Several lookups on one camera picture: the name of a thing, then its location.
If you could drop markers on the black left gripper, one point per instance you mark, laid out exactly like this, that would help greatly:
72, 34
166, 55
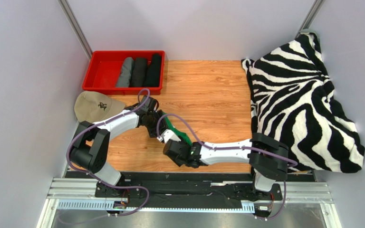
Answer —
151, 132

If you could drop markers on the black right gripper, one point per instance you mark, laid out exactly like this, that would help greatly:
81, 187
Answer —
172, 138

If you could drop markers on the green t-shirt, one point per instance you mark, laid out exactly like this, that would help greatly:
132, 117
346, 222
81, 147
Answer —
177, 132

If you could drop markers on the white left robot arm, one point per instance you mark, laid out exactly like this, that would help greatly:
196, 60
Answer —
89, 147

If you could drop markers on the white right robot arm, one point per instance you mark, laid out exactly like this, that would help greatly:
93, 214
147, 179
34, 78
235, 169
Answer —
267, 157

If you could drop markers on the black rolled t-shirt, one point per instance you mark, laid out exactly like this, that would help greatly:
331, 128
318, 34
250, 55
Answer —
153, 71

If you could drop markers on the dark grey rolled t-shirt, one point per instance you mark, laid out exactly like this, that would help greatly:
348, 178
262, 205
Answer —
139, 72

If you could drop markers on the beige baseball cap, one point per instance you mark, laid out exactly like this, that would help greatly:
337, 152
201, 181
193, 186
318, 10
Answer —
93, 107

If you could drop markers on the red plastic bin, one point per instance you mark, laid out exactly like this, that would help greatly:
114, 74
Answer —
105, 67

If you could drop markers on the zebra print blanket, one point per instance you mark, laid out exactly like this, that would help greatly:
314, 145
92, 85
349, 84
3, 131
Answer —
292, 101

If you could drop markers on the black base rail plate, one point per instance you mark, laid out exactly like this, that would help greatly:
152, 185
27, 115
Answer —
189, 190

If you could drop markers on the left aluminium frame post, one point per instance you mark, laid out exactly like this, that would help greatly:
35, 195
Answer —
66, 8

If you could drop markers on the aluminium frame post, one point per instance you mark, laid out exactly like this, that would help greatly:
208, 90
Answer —
66, 8
312, 13

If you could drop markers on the right aluminium frame post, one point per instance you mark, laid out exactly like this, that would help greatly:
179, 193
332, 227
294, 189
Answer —
312, 13

